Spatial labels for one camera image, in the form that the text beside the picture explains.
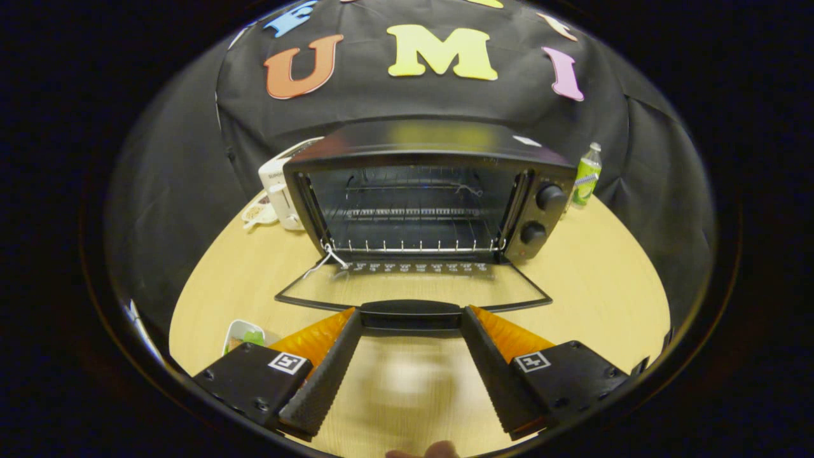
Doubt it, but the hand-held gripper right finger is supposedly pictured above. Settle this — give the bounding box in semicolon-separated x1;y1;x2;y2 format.
459;305;649;441

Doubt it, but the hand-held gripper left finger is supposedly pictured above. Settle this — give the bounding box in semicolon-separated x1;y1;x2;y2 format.
193;307;363;441

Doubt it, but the black toaster oven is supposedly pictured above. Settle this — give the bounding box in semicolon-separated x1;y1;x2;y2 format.
275;120;578;335

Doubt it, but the white food tray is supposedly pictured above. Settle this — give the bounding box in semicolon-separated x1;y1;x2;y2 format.
223;319;280;357

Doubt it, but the white plate with snacks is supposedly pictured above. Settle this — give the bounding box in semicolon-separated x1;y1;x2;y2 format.
242;191;279;230

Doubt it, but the white kitchen appliance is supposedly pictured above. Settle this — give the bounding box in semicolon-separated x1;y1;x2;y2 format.
258;137;325;231

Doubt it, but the green label plastic bottle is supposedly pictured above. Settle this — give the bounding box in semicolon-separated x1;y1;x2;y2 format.
570;142;603;207

